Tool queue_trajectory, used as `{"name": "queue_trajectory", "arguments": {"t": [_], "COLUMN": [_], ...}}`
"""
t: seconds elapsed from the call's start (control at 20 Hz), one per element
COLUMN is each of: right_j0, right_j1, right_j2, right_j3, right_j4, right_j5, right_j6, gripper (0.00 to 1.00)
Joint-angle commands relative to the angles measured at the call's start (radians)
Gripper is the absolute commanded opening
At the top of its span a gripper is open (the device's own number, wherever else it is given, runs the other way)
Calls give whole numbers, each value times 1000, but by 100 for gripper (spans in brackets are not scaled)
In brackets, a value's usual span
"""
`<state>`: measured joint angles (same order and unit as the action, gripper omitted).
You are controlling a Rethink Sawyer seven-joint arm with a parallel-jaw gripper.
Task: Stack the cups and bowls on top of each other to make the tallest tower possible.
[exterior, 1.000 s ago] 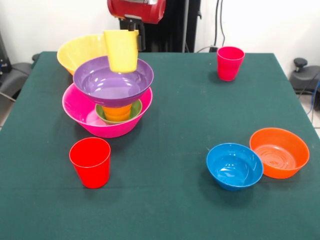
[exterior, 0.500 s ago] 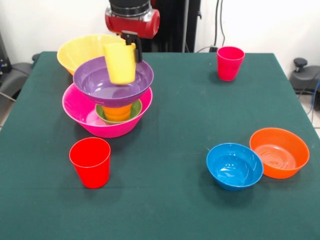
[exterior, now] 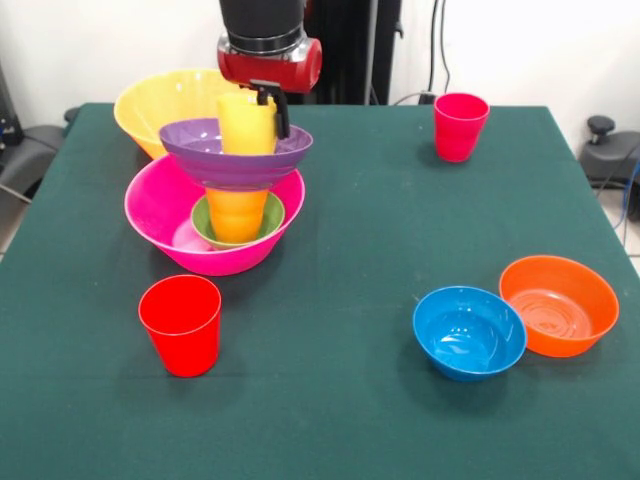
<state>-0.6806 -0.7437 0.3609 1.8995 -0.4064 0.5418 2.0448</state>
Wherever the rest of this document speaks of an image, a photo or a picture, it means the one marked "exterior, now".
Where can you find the stack of green bowls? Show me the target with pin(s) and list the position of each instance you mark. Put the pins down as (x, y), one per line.
(272, 220)

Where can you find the large pink bowl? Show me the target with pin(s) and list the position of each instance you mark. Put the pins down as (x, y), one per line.
(145, 215)

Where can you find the red cup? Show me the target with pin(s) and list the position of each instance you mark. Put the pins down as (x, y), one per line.
(185, 350)

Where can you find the crimson cup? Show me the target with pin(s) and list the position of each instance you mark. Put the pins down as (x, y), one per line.
(457, 140)

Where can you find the large orange bowl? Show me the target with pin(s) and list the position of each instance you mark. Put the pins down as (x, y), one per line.
(145, 110)

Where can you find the black machine base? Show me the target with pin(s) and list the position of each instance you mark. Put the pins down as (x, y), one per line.
(610, 160)
(30, 150)

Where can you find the dark green table cloth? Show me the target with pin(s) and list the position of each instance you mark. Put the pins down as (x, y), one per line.
(320, 425)

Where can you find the orange cup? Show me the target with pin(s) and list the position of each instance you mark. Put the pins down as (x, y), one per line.
(235, 234)
(235, 207)

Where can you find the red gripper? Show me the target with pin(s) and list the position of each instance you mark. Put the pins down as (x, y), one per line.
(280, 70)

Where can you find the yellow cup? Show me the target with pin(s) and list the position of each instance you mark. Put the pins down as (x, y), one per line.
(247, 130)

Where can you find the blue bowl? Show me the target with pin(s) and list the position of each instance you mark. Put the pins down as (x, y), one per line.
(470, 367)

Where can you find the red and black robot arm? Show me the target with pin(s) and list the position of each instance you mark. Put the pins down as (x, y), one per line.
(262, 22)

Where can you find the purple bowl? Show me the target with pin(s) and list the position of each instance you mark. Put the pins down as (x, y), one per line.
(240, 170)

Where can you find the orange-red bowl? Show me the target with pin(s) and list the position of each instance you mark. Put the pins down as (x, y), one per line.
(560, 345)

